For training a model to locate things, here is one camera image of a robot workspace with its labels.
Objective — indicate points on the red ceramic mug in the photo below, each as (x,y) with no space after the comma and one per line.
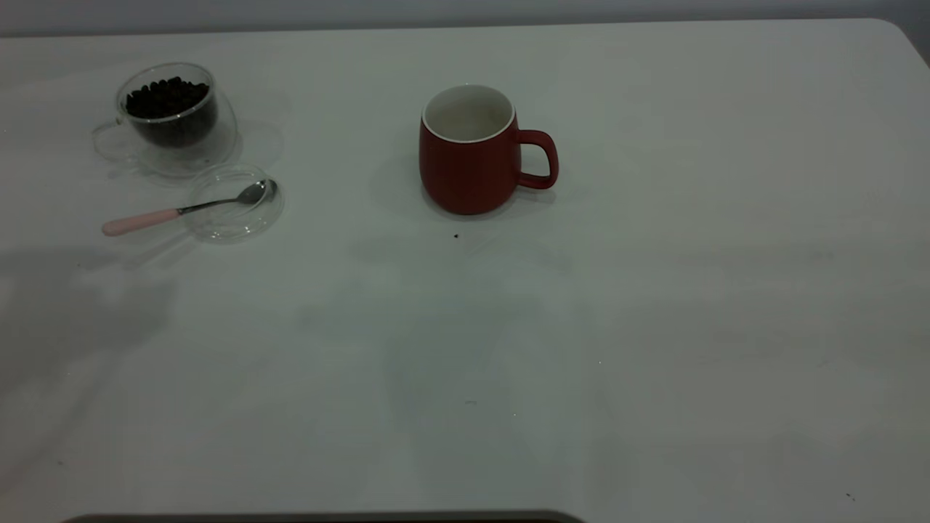
(465,174)

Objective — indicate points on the clear double-wall glass cup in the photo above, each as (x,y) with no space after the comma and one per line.
(185,158)

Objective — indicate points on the dark coffee beans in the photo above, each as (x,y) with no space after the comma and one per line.
(167,102)

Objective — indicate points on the small clear glass dish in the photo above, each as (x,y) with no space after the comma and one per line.
(232,226)

